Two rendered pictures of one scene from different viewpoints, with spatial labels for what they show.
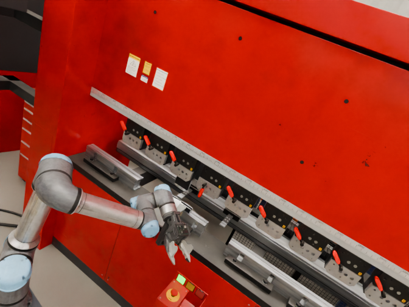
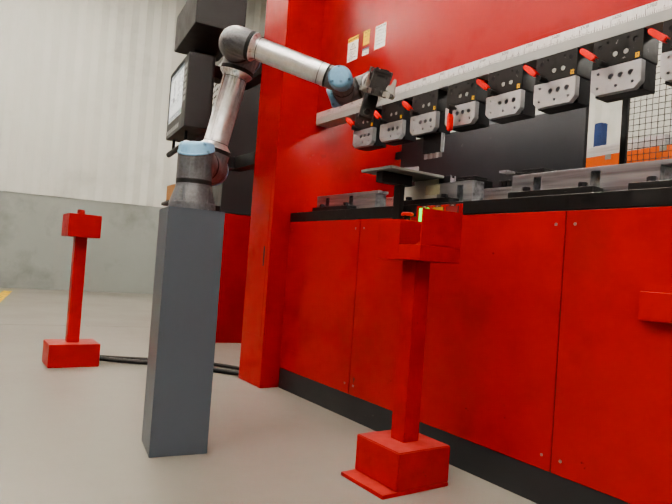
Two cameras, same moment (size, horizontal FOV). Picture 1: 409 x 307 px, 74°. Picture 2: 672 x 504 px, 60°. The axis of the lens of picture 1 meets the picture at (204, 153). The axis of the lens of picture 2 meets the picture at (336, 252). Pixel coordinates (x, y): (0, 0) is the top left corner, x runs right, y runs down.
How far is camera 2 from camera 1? 1.83 m
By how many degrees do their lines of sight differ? 43
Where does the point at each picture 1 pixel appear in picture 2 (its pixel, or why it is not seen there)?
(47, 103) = (266, 141)
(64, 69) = (280, 84)
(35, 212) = (222, 94)
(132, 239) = (375, 265)
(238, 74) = not seen: outside the picture
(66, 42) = not seen: hidden behind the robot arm
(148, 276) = not seen: hidden behind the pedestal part
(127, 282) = (379, 363)
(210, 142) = (446, 52)
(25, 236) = (212, 129)
